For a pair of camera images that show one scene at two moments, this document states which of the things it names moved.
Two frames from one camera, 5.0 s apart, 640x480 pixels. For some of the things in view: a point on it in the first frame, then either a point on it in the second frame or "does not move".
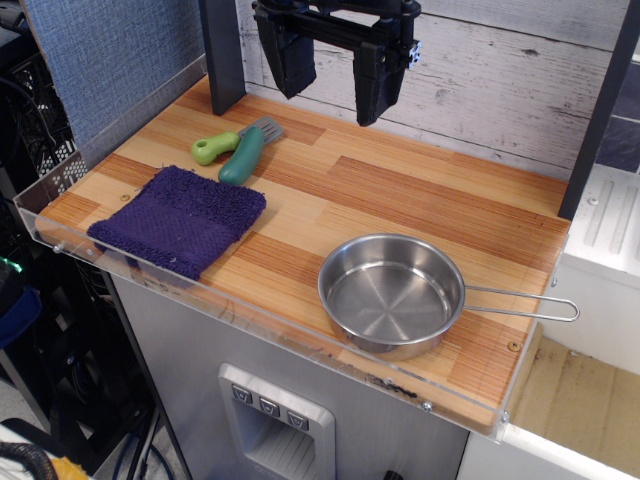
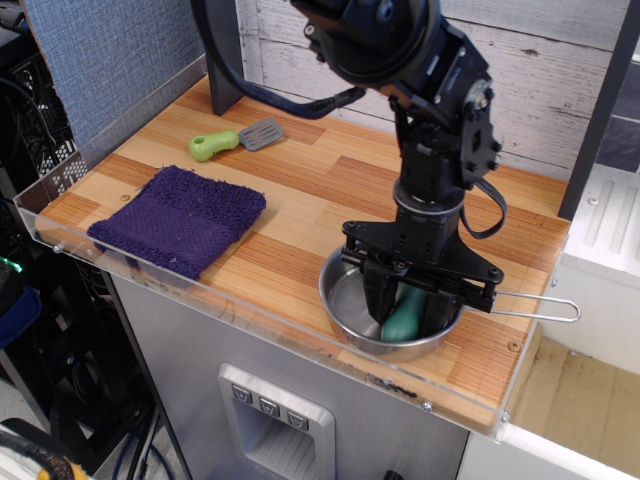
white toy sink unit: x=576 y=414 does not move
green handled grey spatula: x=208 y=146 does not move
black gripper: x=384 y=48 to x=427 y=249
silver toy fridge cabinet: x=245 y=403 does not move
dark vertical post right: x=604 y=110 does not move
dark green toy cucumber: x=245 y=156 to x=404 y=320
